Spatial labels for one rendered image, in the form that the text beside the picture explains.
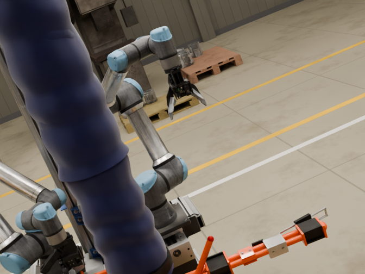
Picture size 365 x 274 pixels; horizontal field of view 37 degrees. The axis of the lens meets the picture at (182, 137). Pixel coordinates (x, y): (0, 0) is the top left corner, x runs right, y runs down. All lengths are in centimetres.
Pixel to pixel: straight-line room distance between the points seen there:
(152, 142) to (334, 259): 170
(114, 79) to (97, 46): 745
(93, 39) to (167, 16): 278
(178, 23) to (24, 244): 997
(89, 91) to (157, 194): 89
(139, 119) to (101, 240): 82
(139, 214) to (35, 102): 48
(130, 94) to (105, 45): 721
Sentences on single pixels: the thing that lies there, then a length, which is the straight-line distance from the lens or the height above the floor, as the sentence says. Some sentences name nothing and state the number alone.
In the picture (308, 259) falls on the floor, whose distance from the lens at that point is 376.
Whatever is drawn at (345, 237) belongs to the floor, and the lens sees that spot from 387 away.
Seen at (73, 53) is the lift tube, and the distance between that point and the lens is 160.
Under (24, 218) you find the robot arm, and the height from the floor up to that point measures 140.
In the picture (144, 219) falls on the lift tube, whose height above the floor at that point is 137.
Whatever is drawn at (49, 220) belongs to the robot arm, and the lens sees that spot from 210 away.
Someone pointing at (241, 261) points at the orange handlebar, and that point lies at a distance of 195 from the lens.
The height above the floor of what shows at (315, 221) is 110.
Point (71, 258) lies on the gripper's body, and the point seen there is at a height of 120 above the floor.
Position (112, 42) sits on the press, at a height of 97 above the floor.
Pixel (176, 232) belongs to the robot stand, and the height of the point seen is 100.
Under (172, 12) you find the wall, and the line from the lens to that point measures 1197.
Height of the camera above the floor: 213
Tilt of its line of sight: 19 degrees down
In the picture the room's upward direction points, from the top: 21 degrees counter-clockwise
